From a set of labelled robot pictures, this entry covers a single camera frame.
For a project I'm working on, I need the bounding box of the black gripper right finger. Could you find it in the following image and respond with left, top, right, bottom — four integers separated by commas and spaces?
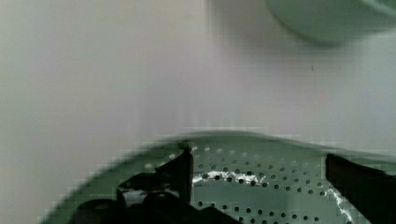
325, 154, 396, 224

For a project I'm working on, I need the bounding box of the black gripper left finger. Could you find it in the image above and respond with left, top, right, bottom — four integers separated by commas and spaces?
69, 149, 242, 224

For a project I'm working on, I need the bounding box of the green plastic strainer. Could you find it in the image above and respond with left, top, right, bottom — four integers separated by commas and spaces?
41, 132, 395, 224

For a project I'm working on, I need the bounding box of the light green cup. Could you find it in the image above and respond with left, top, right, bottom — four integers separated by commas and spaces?
266, 0, 396, 45

